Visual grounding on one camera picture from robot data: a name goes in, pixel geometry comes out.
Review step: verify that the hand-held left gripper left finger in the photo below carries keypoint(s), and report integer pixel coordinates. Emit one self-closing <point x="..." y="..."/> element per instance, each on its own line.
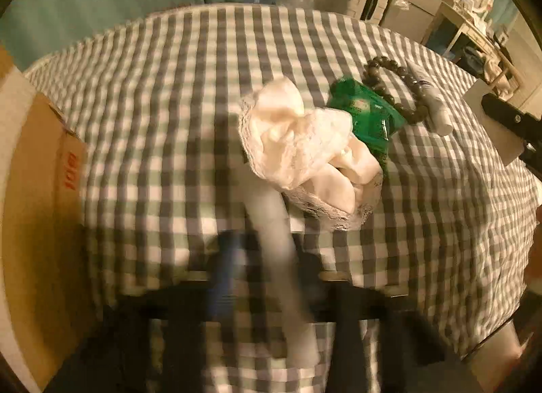
<point x="228" y="268"/>

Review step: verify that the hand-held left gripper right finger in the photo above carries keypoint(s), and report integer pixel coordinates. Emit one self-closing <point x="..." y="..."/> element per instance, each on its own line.
<point x="315" y="283"/>

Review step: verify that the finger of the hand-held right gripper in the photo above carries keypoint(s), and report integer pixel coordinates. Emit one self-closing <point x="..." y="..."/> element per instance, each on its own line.
<point x="508" y="113"/>
<point x="533" y="158"/>

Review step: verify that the white lace cloth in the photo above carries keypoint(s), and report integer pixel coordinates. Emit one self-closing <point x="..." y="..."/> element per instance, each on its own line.
<point x="292" y="143"/>

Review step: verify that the brown cardboard box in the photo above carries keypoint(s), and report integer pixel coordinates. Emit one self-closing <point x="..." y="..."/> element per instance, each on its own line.
<point x="38" y="228"/>

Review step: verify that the white tube with blue print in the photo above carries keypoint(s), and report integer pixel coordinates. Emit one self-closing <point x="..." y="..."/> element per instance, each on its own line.
<point x="434" y="103"/>

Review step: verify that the wooden vanity table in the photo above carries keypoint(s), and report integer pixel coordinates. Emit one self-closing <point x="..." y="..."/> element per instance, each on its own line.
<point x="465" y="29"/>

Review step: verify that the narrow green curtain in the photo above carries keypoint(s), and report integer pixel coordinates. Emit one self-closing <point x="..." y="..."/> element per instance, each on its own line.
<point x="506" y="8"/>

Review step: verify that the green foil packet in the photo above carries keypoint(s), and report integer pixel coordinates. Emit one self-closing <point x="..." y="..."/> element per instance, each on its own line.
<point x="364" y="107"/>

